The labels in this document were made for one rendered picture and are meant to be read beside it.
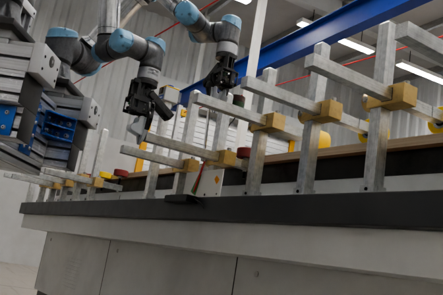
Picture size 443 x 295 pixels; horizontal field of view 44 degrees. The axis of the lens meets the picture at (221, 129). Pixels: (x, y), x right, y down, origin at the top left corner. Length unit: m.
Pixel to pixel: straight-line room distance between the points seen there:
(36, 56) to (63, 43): 0.59
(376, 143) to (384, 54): 0.24
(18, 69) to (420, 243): 1.12
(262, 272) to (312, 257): 0.51
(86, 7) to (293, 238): 9.23
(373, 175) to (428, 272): 0.27
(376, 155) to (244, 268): 0.86
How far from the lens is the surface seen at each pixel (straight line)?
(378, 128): 1.41
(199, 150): 1.90
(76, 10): 10.48
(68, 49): 2.20
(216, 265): 2.23
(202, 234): 1.97
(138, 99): 1.79
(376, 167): 1.38
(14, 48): 1.65
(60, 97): 2.10
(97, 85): 10.16
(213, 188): 1.92
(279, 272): 1.92
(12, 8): 1.75
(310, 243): 1.52
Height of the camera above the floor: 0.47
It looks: 14 degrees up
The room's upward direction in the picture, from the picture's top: 10 degrees clockwise
